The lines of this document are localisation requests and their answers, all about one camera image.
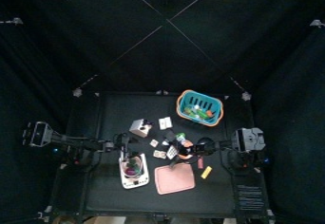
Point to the green toy vegetable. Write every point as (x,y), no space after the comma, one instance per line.
(201,114)

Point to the white toy kitchen scale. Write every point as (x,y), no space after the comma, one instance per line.
(134,174)

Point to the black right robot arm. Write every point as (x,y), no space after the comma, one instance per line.
(241,143)

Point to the bowl with purple toy food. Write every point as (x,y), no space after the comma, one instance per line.
(133,168)

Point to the grey frame corner bracket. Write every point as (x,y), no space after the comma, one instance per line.
(77,91)
(316,23)
(245,96)

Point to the white square card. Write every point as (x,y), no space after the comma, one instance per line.
(165,123)

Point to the small white sushi piece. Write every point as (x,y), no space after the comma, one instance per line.
(154,143)

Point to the white printed label sticker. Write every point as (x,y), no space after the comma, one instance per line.
(251,198)

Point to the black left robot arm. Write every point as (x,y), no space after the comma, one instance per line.
(68,140)

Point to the white sushi piece with topping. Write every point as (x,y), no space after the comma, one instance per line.
(160,154)

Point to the green and white toy bottle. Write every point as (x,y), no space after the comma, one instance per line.
(181,137)

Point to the teal basket with orange rim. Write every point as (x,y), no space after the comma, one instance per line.
(200,108)

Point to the orange toy food piece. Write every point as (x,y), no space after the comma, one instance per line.
(209,113)

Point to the pink cutting board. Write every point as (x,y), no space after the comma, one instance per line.
(175,178)

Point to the yellow toy block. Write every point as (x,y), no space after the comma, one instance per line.
(207,172)

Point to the red toy block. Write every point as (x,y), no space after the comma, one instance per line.
(201,163)

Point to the white toy coffee machine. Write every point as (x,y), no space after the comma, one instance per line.
(141,127)

